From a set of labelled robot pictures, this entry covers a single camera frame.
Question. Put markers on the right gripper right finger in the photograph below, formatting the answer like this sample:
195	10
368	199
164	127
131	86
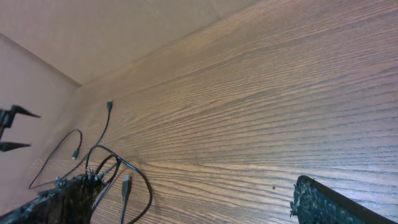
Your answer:
315	203

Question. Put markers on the cardboard wall panel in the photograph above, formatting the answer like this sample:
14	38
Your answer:
64	59

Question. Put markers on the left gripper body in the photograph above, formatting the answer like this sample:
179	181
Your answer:
6	120

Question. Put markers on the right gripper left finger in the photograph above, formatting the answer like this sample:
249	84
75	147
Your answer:
70	201

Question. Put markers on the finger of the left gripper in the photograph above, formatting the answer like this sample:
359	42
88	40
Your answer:
8	146
15	109

